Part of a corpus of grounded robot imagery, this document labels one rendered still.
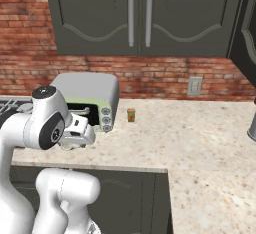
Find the dark grey base cupboard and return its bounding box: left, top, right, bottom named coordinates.
left=9, top=165, right=174, bottom=234

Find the green and grey toaster oven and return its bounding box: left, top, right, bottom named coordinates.
left=49, top=71, right=121, bottom=134

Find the dark grey side cupboard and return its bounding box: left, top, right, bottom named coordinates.
left=227, top=0, right=256, bottom=89

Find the grey wall socket plate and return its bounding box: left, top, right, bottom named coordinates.
left=186, top=76, right=204, bottom=97

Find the dark grey wall cupboard door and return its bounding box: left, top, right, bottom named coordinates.
left=43, top=0, right=140, bottom=57
left=137, top=0, right=246, bottom=58

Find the grey metal object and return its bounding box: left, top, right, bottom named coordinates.
left=246, top=95, right=256, bottom=143

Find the black hob with grates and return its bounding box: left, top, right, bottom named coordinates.
left=0, top=97, right=34, bottom=128

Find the silver cupboard door handle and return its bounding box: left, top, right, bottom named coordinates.
left=145, top=0, right=154, bottom=48
left=127, top=0, right=135, bottom=48

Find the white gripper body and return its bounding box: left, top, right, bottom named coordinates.
left=59, top=123, right=97, bottom=152

